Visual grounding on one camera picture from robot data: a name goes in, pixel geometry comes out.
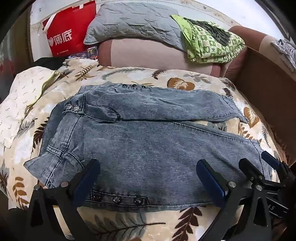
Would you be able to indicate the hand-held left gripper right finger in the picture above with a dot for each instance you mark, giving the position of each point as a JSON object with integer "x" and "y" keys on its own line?
{"x": 211, "y": 183}

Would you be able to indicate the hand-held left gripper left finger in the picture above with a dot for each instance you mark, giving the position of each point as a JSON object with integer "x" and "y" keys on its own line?
{"x": 85, "y": 179}

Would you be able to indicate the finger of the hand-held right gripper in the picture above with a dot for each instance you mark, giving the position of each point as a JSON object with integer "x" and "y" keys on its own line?
{"x": 270, "y": 160}
{"x": 251, "y": 169}

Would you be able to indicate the blue denim pants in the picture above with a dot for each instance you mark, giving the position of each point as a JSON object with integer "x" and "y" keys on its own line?
{"x": 150, "y": 148}

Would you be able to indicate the leaf print blanket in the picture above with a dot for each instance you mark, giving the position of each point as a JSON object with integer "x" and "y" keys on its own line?
{"x": 129, "y": 222}

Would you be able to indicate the white small print sheet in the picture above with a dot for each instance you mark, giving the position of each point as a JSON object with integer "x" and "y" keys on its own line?
{"x": 25, "y": 92}

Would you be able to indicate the grey crumpled cloth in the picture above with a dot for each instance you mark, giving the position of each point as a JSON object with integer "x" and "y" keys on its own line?
{"x": 286, "y": 51}

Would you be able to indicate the black cloth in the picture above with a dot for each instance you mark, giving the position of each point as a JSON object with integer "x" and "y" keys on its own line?
{"x": 46, "y": 63}

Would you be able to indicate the green patterned cloth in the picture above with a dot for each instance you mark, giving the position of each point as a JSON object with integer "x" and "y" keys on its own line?
{"x": 208, "y": 49}

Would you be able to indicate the clear plastic wrapper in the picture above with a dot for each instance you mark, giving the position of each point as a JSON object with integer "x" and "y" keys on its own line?
{"x": 90, "y": 52}

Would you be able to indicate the pink brown cushion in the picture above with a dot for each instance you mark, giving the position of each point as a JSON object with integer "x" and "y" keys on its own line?
{"x": 150, "y": 55}
{"x": 240, "y": 34}

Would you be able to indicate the red shopping bag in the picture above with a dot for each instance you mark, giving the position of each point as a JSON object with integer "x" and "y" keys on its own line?
{"x": 67, "y": 34}

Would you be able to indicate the grey quilted pillow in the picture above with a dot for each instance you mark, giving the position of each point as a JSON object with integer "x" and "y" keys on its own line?
{"x": 131, "y": 23}

